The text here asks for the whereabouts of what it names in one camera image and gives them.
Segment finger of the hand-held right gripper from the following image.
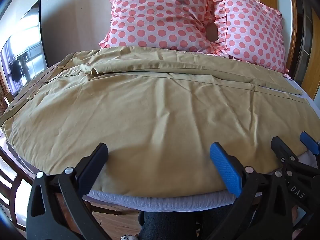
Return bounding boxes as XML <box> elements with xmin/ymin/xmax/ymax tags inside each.
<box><xmin>271</xmin><ymin>136</ymin><xmax>305</xmax><ymax>172</ymax></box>
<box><xmin>299</xmin><ymin>131</ymin><xmax>320</xmax><ymax>156</ymax></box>

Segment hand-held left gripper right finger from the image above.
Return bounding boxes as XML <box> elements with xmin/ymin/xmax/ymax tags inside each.
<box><xmin>209</xmin><ymin>142</ymin><xmax>296</xmax><ymax>240</ymax></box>

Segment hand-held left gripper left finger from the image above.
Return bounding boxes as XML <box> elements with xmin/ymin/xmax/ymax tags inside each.
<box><xmin>26</xmin><ymin>142</ymin><xmax>116</xmax><ymax>240</ymax></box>

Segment khaki pants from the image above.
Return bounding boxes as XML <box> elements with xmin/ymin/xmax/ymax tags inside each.
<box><xmin>0</xmin><ymin>45</ymin><xmax>319</xmax><ymax>197</ymax></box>

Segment bed with light grey sheet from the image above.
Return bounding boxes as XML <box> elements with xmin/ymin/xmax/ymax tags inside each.
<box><xmin>0</xmin><ymin>0</ymin><xmax>320</xmax><ymax>216</ymax></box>

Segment person's legs in dark jeans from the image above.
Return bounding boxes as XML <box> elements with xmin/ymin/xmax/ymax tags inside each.
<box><xmin>138</xmin><ymin>204</ymin><xmax>250</xmax><ymax>240</ymax></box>

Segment wooden chair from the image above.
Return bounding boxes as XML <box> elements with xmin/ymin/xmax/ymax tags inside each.
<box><xmin>0</xmin><ymin>144</ymin><xmax>35</xmax><ymax>232</ymax></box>

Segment wooden panelled door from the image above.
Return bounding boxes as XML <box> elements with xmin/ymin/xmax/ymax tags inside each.
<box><xmin>295</xmin><ymin>0</ymin><xmax>320</xmax><ymax>95</ymax></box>

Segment small pink polka dot pillow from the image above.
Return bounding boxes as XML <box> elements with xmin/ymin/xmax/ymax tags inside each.
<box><xmin>200</xmin><ymin>0</ymin><xmax>289</xmax><ymax>73</ymax></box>

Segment flat screen television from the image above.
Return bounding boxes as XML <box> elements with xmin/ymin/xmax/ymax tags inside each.
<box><xmin>0</xmin><ymin>0</ymin><xmax>48</xmax><ymax>97</ymax></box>

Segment large pink polka dot pillow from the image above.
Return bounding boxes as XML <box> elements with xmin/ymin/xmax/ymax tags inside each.
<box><xmin>99</xmin><ymin>0</ymin><xmax>218</xmax><ymax>54</ymax></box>

